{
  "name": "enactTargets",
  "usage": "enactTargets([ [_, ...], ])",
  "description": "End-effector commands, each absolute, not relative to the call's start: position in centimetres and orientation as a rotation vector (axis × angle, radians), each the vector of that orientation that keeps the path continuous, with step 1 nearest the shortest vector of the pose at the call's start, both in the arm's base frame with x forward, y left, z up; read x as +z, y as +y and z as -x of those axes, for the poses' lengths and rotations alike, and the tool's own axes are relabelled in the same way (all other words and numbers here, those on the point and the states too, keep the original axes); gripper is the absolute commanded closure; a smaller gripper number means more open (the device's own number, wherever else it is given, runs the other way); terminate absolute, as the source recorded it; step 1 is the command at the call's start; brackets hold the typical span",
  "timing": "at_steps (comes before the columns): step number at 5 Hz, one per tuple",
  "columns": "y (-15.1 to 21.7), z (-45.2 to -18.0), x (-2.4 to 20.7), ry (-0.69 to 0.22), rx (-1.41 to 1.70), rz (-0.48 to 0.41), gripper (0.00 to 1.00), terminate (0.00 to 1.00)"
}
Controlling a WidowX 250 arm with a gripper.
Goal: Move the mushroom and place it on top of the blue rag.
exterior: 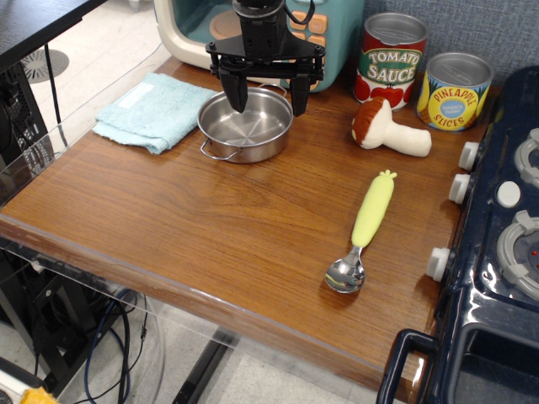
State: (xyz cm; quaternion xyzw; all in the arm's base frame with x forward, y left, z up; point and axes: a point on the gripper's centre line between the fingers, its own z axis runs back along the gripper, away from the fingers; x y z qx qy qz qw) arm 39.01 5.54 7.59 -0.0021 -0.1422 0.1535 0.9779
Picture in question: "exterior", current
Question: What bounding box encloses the stainless steel pan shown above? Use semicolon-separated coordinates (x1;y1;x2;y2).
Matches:
197;87;294;164

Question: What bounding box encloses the black desk at left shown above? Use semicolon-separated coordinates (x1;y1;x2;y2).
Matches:
1;0;104;72

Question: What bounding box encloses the white stove knob upper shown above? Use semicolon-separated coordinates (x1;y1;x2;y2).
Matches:
458;141;480;172

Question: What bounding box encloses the white stove knob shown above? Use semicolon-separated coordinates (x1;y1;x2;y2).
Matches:
425;247;451;282
449;173;471;205
458;141;480;172

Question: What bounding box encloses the blue cable under table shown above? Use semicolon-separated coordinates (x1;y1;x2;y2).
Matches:
83;290;132;404

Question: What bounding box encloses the white stove knob lower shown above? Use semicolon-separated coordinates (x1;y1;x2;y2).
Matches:
425;247;451;282

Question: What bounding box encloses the teal cream toy microwave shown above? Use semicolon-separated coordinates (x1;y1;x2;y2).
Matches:
153;0;364;93

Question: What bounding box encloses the black cable under table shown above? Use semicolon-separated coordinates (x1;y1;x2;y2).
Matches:
71;294;149;404

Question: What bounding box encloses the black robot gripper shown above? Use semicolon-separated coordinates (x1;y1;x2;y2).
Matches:
205;1;325;117

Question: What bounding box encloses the white stove knob middle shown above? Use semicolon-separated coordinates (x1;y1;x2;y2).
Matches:
449;173;471;205

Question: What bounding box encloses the pineapple slices can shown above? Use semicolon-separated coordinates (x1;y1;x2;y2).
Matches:
416;52;494;132

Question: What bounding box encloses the dark blue toy stove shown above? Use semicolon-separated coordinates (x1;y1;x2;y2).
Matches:
376;66;538;403

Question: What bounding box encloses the spoon with yellow-green handle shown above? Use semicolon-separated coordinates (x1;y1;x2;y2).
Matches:
325;170;397;294

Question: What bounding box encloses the light blue folded rag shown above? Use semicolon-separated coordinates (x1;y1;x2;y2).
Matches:
93;73;216;155

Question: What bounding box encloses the plush brown white mushroom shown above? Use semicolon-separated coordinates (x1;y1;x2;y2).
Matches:
351;96;432;157

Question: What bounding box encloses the tomato sauce can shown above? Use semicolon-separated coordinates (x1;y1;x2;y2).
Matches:
354;12;429;110

